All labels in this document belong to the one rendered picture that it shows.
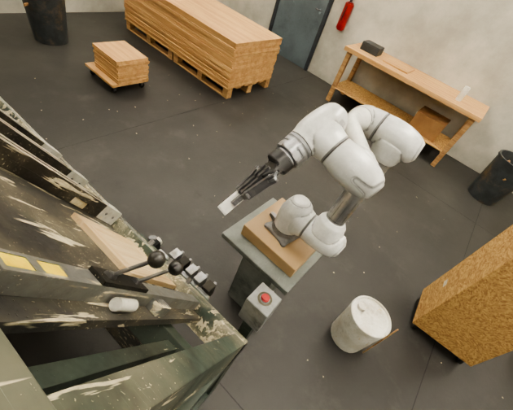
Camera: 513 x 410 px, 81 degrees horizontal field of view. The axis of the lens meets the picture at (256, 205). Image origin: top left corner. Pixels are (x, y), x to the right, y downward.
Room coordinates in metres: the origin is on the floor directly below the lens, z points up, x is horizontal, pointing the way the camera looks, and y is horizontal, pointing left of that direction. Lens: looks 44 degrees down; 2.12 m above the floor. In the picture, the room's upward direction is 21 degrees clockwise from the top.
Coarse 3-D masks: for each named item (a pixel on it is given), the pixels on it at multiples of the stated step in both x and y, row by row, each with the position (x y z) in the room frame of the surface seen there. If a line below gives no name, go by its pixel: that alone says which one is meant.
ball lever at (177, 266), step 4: (176, 260) 0.39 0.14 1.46; (172, 264) 0.38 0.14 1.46; (176, 264) 0.38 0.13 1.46; (180, 264) 0.39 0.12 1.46; (168, 268) 0.37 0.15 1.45; (172, 268) 0.37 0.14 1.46; (176, 268) 0.37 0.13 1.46; (180, 268) 0.38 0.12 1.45; (160, 272) 0.36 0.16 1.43; (164, 272) 0.37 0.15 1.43; (168, 272) 0.37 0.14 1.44; (172, 272) 0.36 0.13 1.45; (176, 272) 0.37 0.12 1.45; (180, 272) 0.37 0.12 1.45; (148, 276) 0.35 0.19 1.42; (152, 276) 0.35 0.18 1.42; (156, 276) 0.35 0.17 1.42; (132, 280) 0.33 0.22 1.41; (136, 280) 0.33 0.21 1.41; (140, 280) 0.34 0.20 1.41; (144, 280) 0.34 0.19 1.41; (136, 284) 0.32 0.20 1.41; (140, 284) 0.33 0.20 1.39
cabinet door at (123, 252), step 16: (80, 224) 0.52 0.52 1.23; (96, 224) 0.60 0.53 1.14; (96, 240) 0.49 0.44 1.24; (112, 240) 0.58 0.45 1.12; (128, 240) 0.71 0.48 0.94; (112, 256) 0.46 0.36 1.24; (128, 256) 0.54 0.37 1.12; (144, 256) 0.66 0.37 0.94; (128, 272) 0.43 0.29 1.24; (144, 272) 0.50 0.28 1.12
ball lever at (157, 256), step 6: (156, 252) 0.33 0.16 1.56; (162, 252) 0.34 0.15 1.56; (150, 258) 0.32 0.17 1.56; (156, 258) 0.32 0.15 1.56; (162, 258) 0.33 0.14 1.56; (138, 264) 0.31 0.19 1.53; (144, 264) 0.31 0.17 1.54; (150, 264) 0.31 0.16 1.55; (156, 264) 0.31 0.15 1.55; (162, 264) 0.32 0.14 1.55; (108, 270) 0.28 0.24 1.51; (120, 270) 0.29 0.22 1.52; (126, 270) 0.29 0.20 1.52; (132, 270) 0.30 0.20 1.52; (108, 276) 0.27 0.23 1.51; (114, 276) 0.28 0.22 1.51
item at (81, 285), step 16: (32, 256) 0.19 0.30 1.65; (0, 272) 0.13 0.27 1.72; (16, 272) 0.15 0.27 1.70; (32, 272) 0.16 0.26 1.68; (64, 272) 0.21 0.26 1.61; (80, 272) 0.24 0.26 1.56; (0, 288) 0.13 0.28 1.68; (16, 288) 0.14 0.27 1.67; (32, 288) 0.15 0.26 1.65; (48, 288) 0.17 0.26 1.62; (64, 288) 0.19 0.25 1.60; (80, 288) 0.21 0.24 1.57; (96, 288) 0.23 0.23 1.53; (112, 288) 0.26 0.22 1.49; (160, 288) 0.43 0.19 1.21; (144, 304) 0.33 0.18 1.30; (176, 304) 0.44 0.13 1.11; (192, 304) 0.53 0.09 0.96
